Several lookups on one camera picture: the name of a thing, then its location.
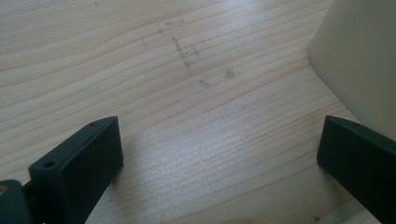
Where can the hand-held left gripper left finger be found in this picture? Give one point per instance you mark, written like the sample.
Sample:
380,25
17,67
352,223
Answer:
77,168

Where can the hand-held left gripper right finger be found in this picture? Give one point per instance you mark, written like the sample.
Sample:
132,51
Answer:
361,161

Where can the cream plastic container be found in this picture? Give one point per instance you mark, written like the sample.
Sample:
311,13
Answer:
358,56

